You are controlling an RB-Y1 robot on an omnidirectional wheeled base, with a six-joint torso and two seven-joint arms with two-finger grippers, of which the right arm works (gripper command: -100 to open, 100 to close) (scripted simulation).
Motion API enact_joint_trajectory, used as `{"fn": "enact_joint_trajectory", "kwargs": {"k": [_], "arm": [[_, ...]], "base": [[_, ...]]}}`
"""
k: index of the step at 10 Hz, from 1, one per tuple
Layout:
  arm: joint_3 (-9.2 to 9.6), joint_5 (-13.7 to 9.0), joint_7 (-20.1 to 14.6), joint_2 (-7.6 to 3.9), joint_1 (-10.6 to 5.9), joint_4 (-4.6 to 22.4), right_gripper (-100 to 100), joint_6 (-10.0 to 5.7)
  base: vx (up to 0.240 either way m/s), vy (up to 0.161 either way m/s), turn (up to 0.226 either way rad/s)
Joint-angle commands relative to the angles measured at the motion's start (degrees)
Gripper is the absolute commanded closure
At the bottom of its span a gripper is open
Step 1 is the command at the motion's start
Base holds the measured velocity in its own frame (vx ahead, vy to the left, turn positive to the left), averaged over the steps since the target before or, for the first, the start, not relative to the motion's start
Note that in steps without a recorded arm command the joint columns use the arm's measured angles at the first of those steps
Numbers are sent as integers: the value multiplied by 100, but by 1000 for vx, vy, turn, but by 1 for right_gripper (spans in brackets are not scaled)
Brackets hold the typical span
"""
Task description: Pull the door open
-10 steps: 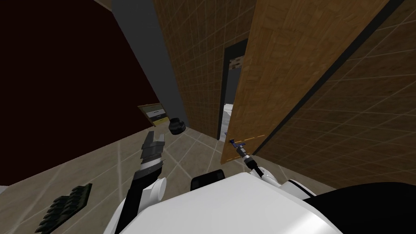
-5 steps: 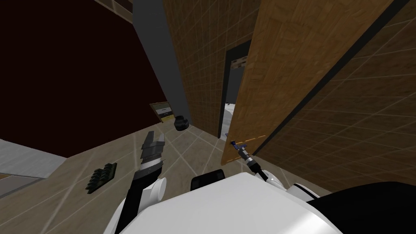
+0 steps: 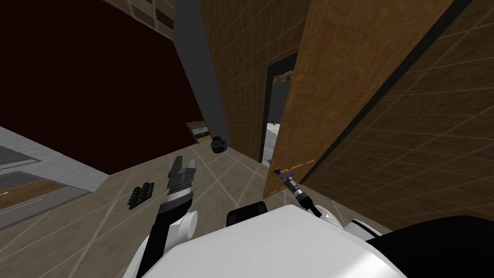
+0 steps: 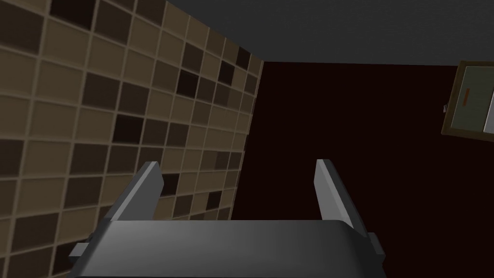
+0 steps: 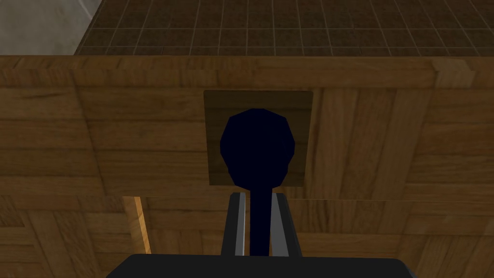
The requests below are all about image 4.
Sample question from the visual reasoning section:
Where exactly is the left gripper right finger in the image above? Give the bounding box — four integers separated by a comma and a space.
313, 158, 368, 238

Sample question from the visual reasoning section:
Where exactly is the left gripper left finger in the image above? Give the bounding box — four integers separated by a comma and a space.
110, 161, 165, 222

